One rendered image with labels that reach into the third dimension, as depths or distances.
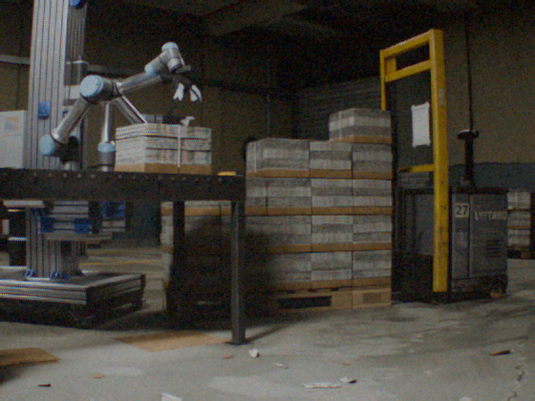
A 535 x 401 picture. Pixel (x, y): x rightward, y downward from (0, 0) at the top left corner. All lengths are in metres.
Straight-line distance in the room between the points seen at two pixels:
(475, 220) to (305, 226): 1.22
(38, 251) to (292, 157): 1.66
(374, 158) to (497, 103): 6.39
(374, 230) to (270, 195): 0.75
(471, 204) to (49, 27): 3.00
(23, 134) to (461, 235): 2.91
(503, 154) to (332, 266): 6.56
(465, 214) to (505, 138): 5.96
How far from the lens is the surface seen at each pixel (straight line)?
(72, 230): 3.73
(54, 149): 3.60
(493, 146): 10.56
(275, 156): 4.08
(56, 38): 4.08
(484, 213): 4.67
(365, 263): 4.33
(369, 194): 4.33
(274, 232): 4.05
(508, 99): 10.50
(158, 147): 3.05
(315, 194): 4.16
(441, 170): 4.40
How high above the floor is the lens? 0.65
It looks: 1 degrees up
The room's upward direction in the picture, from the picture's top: straight up
